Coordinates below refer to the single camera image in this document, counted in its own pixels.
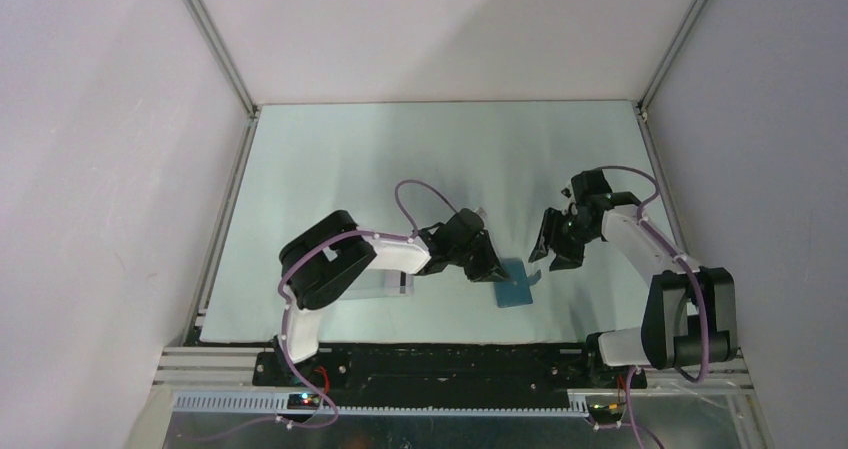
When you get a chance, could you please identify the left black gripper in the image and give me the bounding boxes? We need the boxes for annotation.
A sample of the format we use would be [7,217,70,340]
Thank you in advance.
[449,229,510,283]

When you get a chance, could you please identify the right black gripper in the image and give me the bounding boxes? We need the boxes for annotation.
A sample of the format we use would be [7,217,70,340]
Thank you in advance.
[528,207,598,272]

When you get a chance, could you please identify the blue leather card holder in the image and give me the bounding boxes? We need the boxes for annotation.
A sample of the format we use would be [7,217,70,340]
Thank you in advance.
[494,258,542,309]

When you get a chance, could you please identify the clear plastic card box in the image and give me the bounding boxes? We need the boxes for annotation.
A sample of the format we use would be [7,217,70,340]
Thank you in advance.
[340,270,402,300]

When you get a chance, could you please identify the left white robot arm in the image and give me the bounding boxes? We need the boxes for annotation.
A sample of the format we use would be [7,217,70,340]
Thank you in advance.
[277,209,510,386]

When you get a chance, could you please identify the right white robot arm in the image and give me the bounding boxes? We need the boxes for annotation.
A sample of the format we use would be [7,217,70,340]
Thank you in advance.
[529,166,739,387]

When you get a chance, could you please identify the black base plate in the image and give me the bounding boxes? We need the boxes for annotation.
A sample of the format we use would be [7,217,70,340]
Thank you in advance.
[252,343,628,410]

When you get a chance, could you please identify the aluminium frame rail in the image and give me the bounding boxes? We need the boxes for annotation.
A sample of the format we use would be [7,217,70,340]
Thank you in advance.
[182,0,259,119]

